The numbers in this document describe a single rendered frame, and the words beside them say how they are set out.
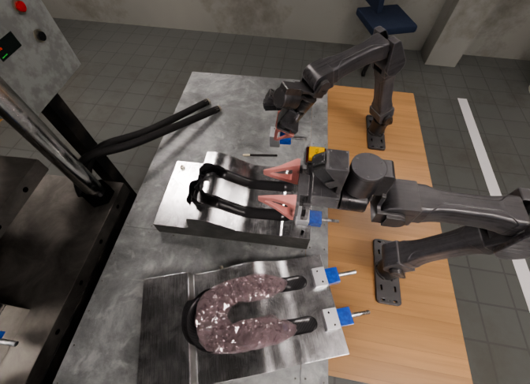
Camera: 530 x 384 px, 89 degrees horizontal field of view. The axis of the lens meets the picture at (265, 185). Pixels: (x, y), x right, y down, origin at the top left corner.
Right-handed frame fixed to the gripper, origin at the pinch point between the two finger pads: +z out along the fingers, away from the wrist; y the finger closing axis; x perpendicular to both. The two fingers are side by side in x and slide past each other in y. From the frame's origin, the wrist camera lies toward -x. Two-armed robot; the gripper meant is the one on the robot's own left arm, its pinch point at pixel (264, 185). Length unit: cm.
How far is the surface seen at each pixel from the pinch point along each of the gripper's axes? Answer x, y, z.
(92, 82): 115, -167, 201
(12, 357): 40, 40, 64
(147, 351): 28.1, 32.1, 23.4
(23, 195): 17, 3, 68
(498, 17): 86, -276, -177
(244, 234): 33.0, -2.1, 7.5
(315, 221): 29.6, -8.3, -13.4
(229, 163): 27.1, -24.1, 17.0
